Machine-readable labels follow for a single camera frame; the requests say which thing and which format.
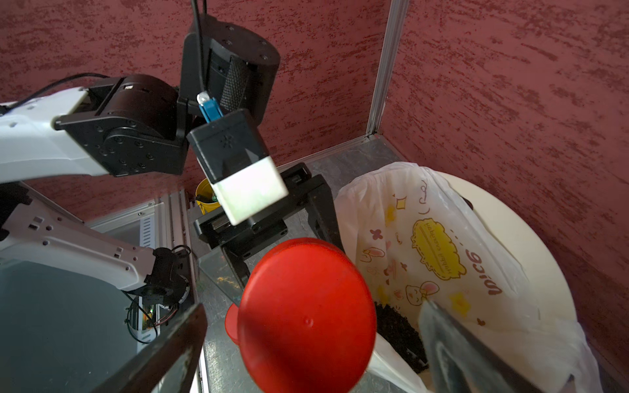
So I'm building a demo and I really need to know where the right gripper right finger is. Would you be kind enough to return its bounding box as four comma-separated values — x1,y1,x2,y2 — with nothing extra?
419,301,540,392

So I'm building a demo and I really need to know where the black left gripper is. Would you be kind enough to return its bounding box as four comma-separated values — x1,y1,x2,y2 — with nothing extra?
193,163,344,290

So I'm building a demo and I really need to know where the yellow pencil cup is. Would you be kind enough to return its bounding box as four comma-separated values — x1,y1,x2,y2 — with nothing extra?
195,178,220,215

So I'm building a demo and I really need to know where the dark tea leaves pile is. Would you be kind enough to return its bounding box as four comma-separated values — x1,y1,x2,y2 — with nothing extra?
374,303,429,373

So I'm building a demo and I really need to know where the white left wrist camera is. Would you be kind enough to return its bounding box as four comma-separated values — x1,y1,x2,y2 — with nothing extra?
187,92,288,225

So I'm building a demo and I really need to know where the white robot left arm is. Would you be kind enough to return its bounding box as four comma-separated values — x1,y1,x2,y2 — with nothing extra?
1,13,342,309

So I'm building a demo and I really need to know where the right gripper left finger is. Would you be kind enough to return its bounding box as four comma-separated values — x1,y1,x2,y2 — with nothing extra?
93,304,207,392

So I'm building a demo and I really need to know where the red lid jar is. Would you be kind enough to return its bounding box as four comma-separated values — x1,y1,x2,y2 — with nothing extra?
224,304,239,346
237,237,377,392

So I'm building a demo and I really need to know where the white printed bin liner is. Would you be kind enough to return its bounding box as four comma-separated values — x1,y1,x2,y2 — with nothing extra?
334,162,602,392

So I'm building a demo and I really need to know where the cream plastic trash bin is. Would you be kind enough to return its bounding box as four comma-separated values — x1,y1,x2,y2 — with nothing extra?
440,172,578,321

